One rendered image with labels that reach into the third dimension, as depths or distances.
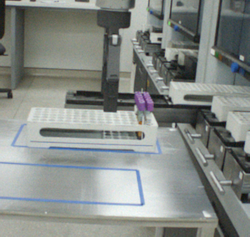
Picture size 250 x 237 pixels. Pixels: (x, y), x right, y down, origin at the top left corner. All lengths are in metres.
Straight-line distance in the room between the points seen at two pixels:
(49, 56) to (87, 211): 4.27
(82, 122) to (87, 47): 3.96
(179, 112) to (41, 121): 0.56
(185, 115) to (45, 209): 0.75
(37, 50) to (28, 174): 4.14
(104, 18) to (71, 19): 3.95
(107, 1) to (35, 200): 0.43
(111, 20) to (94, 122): 0.23
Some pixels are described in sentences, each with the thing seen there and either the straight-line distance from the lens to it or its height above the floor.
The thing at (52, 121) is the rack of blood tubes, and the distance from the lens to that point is 0.96.
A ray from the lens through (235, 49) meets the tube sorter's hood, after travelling 1.28.
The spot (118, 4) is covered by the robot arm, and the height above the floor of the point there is 1.15.
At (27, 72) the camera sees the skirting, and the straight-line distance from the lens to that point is 5.01.
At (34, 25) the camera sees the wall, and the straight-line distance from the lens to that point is 4.90.
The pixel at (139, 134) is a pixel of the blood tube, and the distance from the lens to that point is 0.96.
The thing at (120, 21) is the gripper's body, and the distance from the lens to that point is 0.90.
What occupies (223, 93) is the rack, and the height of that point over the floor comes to 0.86.
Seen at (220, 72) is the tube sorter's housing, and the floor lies 0.90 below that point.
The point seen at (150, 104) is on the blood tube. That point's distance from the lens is 0.94.
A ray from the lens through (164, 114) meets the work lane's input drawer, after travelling 1.35.
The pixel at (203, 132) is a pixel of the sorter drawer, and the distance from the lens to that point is 1.28.
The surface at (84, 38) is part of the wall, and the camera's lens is 4.88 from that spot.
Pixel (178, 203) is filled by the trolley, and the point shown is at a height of 0.82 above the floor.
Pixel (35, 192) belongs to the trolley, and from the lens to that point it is 0.78.
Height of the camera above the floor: 1.21
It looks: 18 degrees down
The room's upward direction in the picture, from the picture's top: 4 degrees clockwise
